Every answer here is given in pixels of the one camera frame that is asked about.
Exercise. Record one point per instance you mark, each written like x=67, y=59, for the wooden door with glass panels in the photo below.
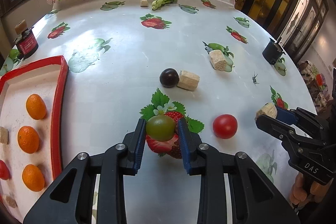
x=307, y=16

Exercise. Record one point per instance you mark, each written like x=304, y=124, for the green leafy vegetable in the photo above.
x=164, y=0

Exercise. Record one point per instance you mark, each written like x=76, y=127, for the small beige wafer block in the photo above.
x=143, y=2

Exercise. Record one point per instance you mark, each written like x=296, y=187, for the fruit print tablecloth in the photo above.
x=118, y=56

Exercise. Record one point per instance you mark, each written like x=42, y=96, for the small green stem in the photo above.
x=254, y=79

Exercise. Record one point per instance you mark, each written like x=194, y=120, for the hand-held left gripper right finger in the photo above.
x=183, y=145

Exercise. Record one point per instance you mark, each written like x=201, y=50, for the black cup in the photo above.
x=273, y=52

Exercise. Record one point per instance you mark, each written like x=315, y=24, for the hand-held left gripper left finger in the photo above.
x=139, y=145

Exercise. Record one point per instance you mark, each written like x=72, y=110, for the large beige wafer block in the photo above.
x=220, y=59

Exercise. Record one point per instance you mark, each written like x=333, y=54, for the person's right hand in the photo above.
x=299, y=187

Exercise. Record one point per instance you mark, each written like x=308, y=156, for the floral printed cloth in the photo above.
x=316, y=85

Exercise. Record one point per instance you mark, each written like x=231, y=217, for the orange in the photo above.
x=32, y=177
x=36, y=106
x=28, y=139

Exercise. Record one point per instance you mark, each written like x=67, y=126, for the green grape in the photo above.
x=160, y=127

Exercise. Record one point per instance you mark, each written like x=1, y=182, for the red cherry tomato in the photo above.
x=3, y=169
x=225, y=126

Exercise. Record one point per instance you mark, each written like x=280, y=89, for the red rimmed white tray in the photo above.
x=15, y=87

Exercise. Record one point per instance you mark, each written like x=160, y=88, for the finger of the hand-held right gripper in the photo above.
x=273, y=127
x=284, y=113

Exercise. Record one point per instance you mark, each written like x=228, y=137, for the black jar with red label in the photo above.
x=26, y=43

